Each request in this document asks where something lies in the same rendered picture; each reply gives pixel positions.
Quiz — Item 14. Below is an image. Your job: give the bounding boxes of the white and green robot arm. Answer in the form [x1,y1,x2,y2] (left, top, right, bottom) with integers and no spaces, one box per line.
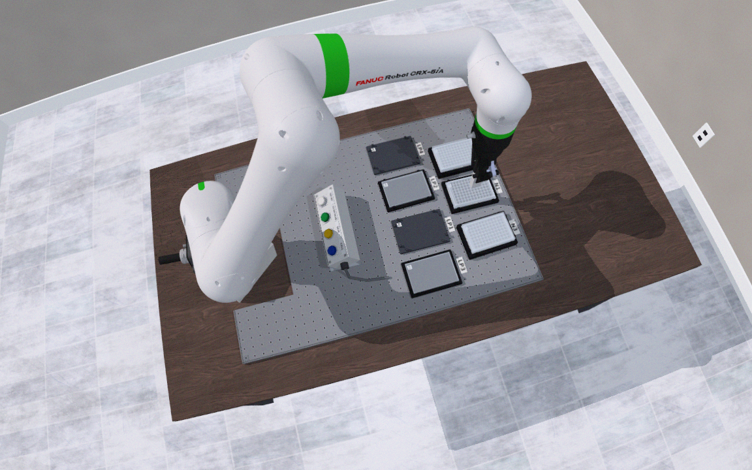
[159,27,531,303]

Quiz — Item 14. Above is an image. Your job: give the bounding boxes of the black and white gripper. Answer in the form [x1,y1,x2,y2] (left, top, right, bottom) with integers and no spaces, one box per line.
[469,139,503,188]

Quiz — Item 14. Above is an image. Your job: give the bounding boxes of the white operator button panel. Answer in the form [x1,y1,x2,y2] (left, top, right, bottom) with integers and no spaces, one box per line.
[314,184,389,282]

